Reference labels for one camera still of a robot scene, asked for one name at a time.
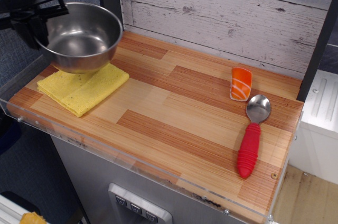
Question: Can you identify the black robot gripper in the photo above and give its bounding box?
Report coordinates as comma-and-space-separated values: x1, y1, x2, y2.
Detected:
1, 0, 69, 50

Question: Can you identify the stainless steel bowl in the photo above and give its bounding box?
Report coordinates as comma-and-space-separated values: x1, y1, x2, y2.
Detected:
36, 2, 123, 74

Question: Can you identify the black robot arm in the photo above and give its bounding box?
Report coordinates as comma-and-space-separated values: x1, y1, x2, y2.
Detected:
1, 0, 69, 50

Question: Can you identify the yellow folded cloth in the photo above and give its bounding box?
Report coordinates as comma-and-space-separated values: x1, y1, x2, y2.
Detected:
37, 63, 129, 117

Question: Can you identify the grey metal cabinet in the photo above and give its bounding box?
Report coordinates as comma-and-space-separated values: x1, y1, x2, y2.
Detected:
52, 137, 267, 223

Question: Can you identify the yellow object at bottom-left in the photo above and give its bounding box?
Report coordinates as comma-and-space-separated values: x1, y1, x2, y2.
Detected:
19, 212, 47, 224

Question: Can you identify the silver button panel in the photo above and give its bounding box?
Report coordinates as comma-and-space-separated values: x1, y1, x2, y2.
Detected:
108, 183, 173, 223

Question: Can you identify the toy salmon sushi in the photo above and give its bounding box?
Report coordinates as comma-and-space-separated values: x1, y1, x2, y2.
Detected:
230, 67, 252, 101

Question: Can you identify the aluminium rail bottom-left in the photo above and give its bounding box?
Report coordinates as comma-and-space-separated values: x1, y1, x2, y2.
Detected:
0, 196, 26, 224

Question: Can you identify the red-handled metal spoon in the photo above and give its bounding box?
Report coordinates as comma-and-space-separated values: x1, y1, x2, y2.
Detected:
237, 95, 271, 179

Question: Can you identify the black vertical post right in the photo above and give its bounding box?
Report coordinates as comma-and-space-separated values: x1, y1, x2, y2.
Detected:
296, 0, 337, 102

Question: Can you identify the white metal frame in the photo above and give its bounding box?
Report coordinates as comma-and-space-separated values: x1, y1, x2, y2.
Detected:
289, 70, 337, 184

